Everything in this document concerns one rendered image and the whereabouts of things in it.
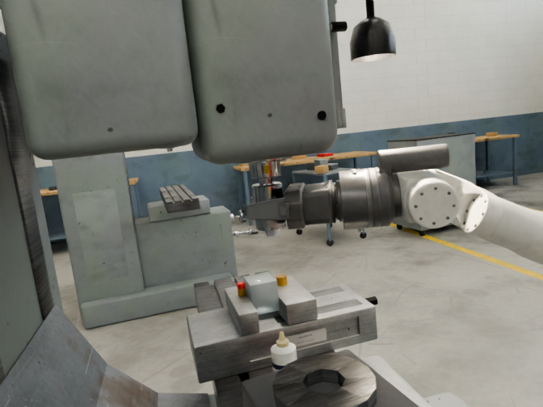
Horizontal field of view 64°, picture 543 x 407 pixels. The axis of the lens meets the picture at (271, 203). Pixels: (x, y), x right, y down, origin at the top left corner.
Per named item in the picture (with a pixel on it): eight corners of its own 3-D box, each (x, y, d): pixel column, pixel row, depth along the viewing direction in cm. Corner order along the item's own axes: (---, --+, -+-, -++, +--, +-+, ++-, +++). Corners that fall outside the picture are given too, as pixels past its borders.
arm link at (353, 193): (289, 171, 71) (363, 163, 69) (296, 228, 73) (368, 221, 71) (281, 180, 59) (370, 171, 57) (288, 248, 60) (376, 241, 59)
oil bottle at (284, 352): (296, 385, 71) (290, 324, 70) (304, 399, 68) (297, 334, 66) (272, 391, 71) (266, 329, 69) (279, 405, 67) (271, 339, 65)
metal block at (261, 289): (271, 300, 88) (268, 271, 87) (279, 310, 82) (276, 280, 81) (246, 304, 86) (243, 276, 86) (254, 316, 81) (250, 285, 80)
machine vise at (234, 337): (344, 311, 98) (340, 265, 96) (378, 339, 84) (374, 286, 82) (190, 346, 89) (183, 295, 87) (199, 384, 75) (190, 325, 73)
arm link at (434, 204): (367, 216, 70) (439, 209, 68) (374, 241, 59) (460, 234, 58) (362, 146, 66) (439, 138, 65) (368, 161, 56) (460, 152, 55)
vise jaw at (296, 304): (292, 292, 94) (290, 274, 93) (318, 318, 80) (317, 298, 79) (266, 298, 92) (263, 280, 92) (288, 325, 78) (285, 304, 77)
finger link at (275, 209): (246, 201, 64) (287, 197, 63) (248, 222, 65) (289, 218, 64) (243, 203, 63) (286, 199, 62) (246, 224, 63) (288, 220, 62)
